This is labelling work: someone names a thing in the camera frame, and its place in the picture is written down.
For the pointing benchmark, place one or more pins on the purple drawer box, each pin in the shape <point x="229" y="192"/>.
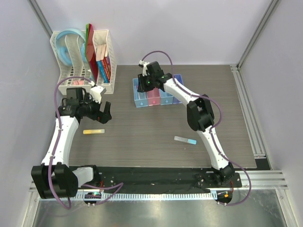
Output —
<point x="178" y="77"/>

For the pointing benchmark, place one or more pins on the blue capped glue stick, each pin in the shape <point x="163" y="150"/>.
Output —
<point x="185" y="140"/>

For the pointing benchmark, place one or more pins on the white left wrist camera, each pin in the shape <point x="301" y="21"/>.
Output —
<point x="96" y="92"/>

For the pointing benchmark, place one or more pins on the yellow highlighter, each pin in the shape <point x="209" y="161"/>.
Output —
<point x="94" y="131"/>

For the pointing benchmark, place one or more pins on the pink eraser in rack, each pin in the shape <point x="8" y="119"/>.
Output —
<point x="78" y="82"/>

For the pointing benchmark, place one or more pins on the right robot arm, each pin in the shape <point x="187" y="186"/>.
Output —
<point x="200" y="115"/>

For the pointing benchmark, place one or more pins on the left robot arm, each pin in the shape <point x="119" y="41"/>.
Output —
<point x="59" y="146"/>

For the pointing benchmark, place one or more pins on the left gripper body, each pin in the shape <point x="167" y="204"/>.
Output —
<point x="91" y="109"/>

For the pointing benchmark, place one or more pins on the aluminium rail frame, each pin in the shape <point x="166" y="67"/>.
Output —
<point x="254" y="179"/>

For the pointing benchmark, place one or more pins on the white file organizer rack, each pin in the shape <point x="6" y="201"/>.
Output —
<point x="80" y="68"/>

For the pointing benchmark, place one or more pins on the pink drawer box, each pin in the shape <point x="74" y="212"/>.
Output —
<point x="153" y="97"/>

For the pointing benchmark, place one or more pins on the light blue drawer box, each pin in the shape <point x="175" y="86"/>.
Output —
<point x="140" y="98"/>
<point x="165" y="98"/>

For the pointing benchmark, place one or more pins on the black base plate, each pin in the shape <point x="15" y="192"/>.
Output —
<point x="160" y="180"/>

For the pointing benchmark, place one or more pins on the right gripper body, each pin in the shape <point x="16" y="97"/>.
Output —
<point x="147" y="82"/>

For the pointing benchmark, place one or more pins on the stack of books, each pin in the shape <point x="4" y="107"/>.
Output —
<point x="102" y="63"/>

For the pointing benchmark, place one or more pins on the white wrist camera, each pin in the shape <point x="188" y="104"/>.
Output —
<point x="143" y="65"/>
<point x="96" y="92"/>

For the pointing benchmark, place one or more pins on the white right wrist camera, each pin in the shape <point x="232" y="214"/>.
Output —
<point x="143" y="65"/>

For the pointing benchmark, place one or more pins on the red folder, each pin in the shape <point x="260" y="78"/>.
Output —
<point x="90" y="52"/>

